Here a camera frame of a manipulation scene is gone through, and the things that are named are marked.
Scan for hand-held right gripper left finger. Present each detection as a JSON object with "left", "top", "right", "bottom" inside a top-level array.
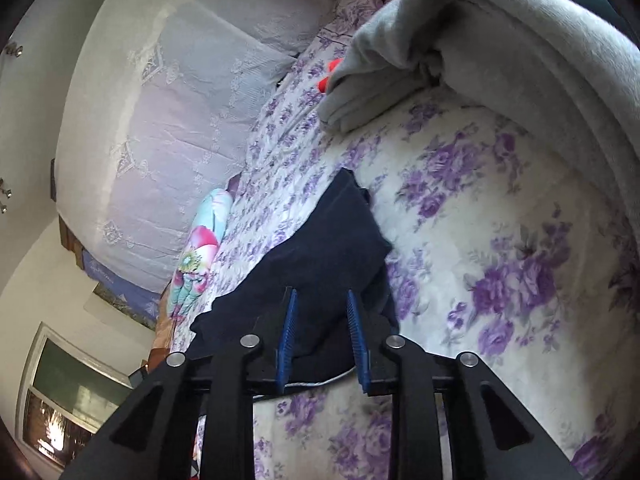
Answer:
[{"left": 60, "top": 287, "right": 301, "bottom": 480}]

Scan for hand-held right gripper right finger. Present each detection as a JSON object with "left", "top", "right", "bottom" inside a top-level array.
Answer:
[{"left": 346, "top": 289, "right": 583, "bottom": 480}]

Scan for dark navy pants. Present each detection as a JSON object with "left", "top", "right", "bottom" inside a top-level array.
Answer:
[{"left": 190, "top": 167, "right": 401, "bottom": 401}]

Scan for folded floral quilt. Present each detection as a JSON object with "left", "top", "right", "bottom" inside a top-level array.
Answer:
[{"left": 167, "top": 187, "right": 235, "bottom": 321}]

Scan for orange brown pillow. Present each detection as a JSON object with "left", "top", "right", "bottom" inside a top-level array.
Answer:
[{"left": 150, "top": 292, "right": 176, "bottom": 361}]

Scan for purple floral bedsheet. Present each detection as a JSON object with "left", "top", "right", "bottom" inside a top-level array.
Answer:
[{"left": 170, "top": 0, "right": 640, "bottom": 480}]

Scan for blue patterned cloth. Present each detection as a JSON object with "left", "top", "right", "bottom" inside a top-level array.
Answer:
[{"left": 82, "top": 250, "right": 163, "bottom": 328}]

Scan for window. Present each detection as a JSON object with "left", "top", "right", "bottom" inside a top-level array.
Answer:
[{"left": 15, "top": 322, "right": 141, "bottom": 471}]

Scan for white lace headboard cover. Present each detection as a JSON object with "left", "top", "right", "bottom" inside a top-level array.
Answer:
[{"left": 52, "top": 0, "right": 336, "bottom": 296}]

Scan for red cloth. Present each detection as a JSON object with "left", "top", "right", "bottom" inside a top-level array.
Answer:
[{"left": 320, "top": 57, "right": 346, "bottom": 95}]

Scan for grey fleece blanket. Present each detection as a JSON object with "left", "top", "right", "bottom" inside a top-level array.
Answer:
[{"left": 317, "top": 0, "right": 640, "bottom": 241}]

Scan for wall picture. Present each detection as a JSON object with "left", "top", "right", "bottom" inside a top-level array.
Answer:
[{"left": 87, "top": 282, "right": 158, "bottom": 331}]

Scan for wooden headboard frame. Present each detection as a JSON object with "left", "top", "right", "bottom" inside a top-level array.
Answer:
[{"left": 57, "top": 215, "right": 88, "bottom": 266}]

